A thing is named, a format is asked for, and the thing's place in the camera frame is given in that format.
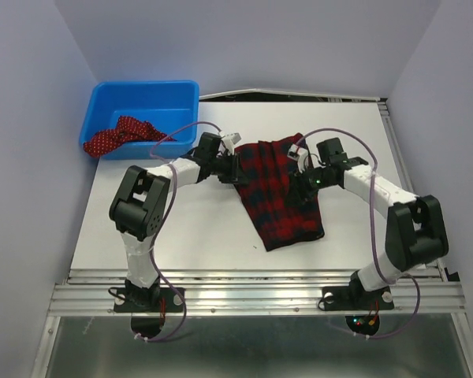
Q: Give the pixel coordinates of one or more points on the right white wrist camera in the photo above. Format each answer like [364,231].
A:
[298,154]

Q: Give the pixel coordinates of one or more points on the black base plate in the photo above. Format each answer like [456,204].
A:
[158,300]
[343,298]

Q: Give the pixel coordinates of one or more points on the blue plastic bin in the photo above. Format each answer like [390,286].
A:
[167,105]

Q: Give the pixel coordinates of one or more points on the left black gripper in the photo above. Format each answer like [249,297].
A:
[235,174]

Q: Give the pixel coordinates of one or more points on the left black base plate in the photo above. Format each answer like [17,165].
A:
[158,300]

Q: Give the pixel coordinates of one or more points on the red white-dotted skirt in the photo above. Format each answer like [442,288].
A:
[127,130]

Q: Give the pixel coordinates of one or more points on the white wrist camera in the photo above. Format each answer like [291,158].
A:
[229,141]
[298,154]

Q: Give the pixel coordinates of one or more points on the aluminium table frame rail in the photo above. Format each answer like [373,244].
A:
[252,292]

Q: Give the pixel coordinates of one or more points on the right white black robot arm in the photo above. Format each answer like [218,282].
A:
[414,234]

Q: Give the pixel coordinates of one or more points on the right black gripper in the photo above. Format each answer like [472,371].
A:
[296,189]

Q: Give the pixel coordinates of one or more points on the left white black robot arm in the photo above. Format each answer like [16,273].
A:
[139,207]

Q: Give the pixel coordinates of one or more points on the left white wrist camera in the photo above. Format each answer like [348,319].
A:
[229,141]

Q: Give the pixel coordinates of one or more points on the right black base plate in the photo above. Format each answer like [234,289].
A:
[343,298]

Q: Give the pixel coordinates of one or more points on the red navy plaid skirt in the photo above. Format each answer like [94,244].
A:
[278,224]

